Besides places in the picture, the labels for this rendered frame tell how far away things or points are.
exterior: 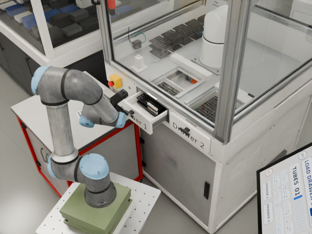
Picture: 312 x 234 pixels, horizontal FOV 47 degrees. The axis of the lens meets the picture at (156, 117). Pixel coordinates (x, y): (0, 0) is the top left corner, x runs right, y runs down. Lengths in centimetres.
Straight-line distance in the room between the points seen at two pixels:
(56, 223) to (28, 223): 100
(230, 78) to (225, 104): 15
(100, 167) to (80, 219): 27
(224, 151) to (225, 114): 24
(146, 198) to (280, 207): 66
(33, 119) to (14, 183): 85
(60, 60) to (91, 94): 128
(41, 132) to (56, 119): 79
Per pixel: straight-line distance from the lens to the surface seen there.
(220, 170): 198
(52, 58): 259
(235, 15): 142
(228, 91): 161
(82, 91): 135
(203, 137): 188
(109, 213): 168
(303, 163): 155
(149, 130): 201
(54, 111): 146
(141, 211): 179
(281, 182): 158
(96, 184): 159
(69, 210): 173
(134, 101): 220
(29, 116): 240
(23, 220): 284
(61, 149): 156
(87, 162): 157
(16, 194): 300
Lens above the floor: 226
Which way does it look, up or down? 43 degrees down
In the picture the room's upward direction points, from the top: 2 degrees counter-clockwise
